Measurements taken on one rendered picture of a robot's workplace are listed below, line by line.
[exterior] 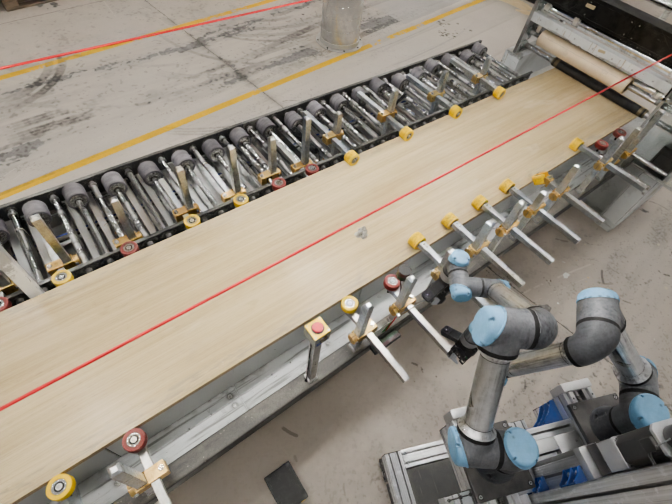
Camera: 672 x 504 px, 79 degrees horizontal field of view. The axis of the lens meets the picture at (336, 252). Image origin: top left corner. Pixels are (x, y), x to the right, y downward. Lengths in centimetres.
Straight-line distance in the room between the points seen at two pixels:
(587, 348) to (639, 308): 252
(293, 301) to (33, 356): 105
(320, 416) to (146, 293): 127
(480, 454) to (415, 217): 130
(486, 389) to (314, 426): 149
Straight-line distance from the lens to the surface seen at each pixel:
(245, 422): 192
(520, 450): 148
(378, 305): 225
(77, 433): 186
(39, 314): 214
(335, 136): 259
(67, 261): 230
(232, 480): 259
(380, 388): 274
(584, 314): 148
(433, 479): 248
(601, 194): 435
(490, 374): 129
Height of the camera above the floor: 256
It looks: 54 degrees down
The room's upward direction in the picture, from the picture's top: 10 degrees clockwise
